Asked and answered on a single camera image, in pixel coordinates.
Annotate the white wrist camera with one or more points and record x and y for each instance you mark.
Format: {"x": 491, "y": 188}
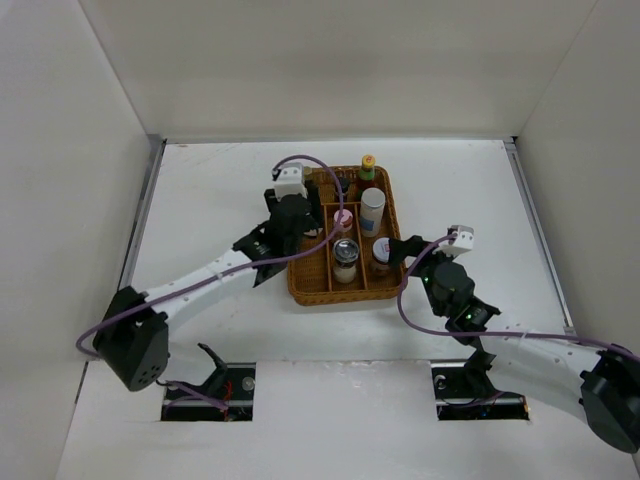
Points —
{"x": 462, "y": 240}
{"x": 289, "y": 179}

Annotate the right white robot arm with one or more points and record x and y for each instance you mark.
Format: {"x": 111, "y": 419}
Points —
{"x": 591, "y": 380}

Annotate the yellow-cap brown sauce bottle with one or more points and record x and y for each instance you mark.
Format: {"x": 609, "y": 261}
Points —
{"x": 365, "y": 178}

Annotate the chrome-top glass shaker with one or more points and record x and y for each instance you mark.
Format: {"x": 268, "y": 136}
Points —
{"x": 346, "y": 254}

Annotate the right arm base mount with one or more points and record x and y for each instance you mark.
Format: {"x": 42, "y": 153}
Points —
{"x": 464, "y": 394}

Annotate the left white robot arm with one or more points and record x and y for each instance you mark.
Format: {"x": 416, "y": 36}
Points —
{"x": 135, "y": 341}

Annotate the black-stopper glass bottle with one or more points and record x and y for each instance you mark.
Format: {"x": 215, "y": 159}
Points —
{"x": 314, "y": 233}

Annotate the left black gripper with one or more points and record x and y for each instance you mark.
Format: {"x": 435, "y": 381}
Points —
{"x": 313, "y": 218}

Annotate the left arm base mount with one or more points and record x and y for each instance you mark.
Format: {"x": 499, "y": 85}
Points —
{"x": 201, "y": 386}

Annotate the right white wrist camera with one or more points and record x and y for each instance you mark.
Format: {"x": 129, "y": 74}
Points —
{"x": 462, "y": 240}

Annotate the tall silver-lid bead jar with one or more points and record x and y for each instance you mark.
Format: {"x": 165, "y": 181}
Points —
{"x": 372, "y": 205}

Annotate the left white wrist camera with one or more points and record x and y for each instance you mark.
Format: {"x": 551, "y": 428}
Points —
{"x": 289, "y": 179}

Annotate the brown wicker divided basket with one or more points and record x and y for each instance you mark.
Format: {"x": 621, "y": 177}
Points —
{"x": 310, "y": 279}

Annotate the small dark-lid pepper shaker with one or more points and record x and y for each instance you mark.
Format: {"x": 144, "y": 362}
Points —
{"x": 341, "y": 191}

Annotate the pink-lid spice jar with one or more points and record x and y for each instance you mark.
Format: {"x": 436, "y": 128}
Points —
{"x": 343, "y": 221}

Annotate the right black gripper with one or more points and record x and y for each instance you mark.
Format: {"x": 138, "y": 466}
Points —
{"x": 400, "y": 249}

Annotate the white-lid red-label jar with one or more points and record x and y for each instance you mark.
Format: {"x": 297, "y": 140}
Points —
{"x": 379, "y": 265}

